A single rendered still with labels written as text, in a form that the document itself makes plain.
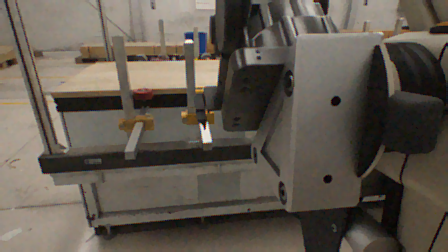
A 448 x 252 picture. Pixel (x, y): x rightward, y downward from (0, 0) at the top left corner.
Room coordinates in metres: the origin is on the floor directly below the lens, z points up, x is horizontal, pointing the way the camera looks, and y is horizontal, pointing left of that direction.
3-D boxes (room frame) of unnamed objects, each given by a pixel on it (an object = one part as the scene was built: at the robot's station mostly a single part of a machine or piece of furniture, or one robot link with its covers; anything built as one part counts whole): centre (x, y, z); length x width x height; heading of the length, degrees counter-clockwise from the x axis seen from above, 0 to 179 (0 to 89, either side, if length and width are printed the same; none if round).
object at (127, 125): (1.01, 0.34, 0.81); 0.14 x 0.06 x 0.05; 98
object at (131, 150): (0.96, 0.32, 0.81); 0.43 x 0.03 x 0.04; 8
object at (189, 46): (1.04, 0.12, 0.89); 0.04 x 0.04 x 0.48; 8
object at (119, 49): (1.00, 0.37, 0.92); 0.04 x 0.04 x 0.48; 8
